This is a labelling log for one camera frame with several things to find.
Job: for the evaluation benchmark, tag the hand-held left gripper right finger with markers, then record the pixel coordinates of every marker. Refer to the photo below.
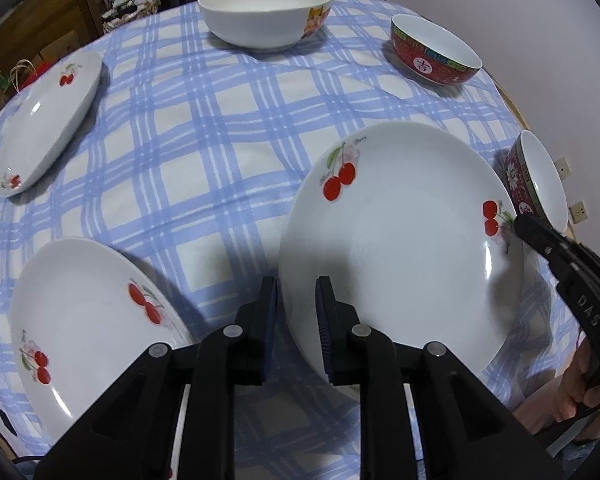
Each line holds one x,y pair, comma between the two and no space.
324,320

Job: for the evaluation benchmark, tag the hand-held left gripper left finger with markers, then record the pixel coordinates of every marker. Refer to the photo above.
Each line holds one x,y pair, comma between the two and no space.
271,320

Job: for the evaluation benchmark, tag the red patterned bowl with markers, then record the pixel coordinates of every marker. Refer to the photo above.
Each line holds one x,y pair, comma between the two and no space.
540,175
430,66

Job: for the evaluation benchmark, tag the white cherry print plate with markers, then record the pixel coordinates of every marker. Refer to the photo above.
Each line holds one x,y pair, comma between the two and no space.
45,120
405,240
80,320

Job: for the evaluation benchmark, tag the large white bowl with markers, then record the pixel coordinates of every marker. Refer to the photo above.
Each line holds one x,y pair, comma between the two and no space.
260,20

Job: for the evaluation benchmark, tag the person's right hand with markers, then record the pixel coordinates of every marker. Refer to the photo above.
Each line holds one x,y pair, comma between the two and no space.
572,385

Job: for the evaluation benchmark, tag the blue plaid blanket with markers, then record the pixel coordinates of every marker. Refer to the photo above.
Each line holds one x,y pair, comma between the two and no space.
205,160

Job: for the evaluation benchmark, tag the wicker basket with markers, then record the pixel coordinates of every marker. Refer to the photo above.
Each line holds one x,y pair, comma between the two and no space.
130,12

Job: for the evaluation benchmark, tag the red paper bag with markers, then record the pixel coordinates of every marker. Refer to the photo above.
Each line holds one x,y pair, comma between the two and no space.
32,74

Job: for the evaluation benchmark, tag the wooden cabinet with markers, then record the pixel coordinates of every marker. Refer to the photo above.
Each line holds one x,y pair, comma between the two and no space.
40,5

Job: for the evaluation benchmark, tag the wall socket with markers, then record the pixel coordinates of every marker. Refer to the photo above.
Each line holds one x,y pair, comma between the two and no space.
579,211
562,167

